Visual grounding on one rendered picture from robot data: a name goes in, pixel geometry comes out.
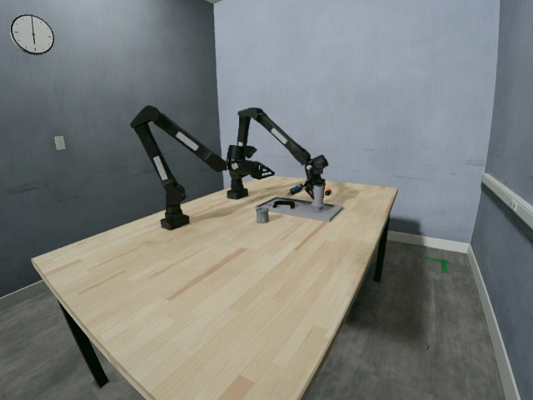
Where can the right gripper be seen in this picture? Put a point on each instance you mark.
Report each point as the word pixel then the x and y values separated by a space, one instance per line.
pixel 256 172

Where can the black c-shaped half ring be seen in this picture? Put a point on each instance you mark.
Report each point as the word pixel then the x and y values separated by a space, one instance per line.
pixel 292 204

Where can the dark grey cylinder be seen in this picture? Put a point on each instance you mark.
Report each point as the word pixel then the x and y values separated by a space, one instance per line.
pixel 262 214

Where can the blue screwdriver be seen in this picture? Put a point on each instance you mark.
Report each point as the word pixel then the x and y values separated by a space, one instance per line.
pixel 296 188

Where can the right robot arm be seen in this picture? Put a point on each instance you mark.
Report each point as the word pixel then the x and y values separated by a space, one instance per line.
pixel 174 195

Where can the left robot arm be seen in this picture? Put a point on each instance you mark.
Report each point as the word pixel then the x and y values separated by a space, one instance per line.
pixel 296 150

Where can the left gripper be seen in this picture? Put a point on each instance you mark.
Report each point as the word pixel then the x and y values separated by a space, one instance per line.
pixel 309 183

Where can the grey tube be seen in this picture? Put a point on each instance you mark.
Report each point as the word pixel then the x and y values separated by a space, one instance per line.
pixel 318 195

